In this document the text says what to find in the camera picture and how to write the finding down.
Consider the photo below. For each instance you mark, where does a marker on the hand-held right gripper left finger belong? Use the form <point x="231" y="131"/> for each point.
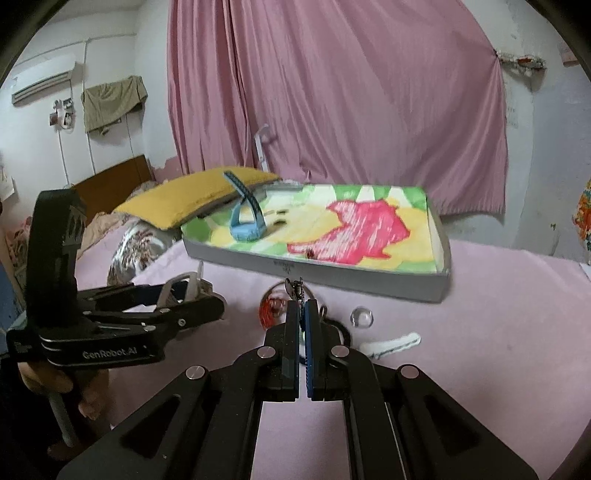
<point x="290" y="350"/>

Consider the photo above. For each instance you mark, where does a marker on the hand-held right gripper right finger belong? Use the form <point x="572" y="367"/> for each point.
<point x="310" y="355"/>

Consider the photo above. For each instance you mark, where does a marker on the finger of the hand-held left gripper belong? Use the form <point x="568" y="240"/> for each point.
<point x="198" y="311"/>
<point x="129" y="293"/>

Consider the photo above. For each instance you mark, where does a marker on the silver metal buckle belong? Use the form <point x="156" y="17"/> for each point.
<point x="197" y="285"/>

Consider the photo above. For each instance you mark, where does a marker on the clear round bead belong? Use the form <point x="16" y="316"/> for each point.
<point x="362" y="317"/>

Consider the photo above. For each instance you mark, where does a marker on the white hair clip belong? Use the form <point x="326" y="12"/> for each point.
<point x="392" y="344"/>

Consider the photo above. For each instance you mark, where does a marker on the grey tray with colourful lining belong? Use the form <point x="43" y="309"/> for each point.
<point x="351" y="277"/>

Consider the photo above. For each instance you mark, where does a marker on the person's left hand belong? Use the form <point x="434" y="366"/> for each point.
<point x="94" y="392"/>

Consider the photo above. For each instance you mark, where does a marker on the floral blanket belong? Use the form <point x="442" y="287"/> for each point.
<point x="136" y="251"/>

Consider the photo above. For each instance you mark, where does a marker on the peach blanket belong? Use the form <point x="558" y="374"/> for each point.
<point x="104" y="226"/>

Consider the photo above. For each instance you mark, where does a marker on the blue wrist watch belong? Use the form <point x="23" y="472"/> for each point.
<point x="247" y="228"/>

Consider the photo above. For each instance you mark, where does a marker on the wooden headboard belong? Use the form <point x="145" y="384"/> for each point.
<point x="115" y="180"/>

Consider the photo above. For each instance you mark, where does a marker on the yellow pillow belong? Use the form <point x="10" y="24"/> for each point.
<point x="194" y="194"/>

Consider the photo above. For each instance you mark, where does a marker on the colourful painted paper sheet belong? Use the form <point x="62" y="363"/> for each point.
<point x="364" y="221"/>

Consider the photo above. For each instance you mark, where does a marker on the olive hanging cloth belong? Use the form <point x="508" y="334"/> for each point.
<point x="113" y="101"/>

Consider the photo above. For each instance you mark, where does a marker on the white air conditioner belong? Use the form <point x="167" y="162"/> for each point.
<point x="44" y="78"/>

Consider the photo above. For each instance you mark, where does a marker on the pink curtain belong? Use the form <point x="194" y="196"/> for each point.
<point x="346" y="101"/>

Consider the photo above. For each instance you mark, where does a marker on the wall socket with plugs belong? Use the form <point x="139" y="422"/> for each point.
<point x="62" y="115"/>

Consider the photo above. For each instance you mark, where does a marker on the colourful wall poster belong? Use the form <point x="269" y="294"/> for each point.
<point x="584" y="217"/>

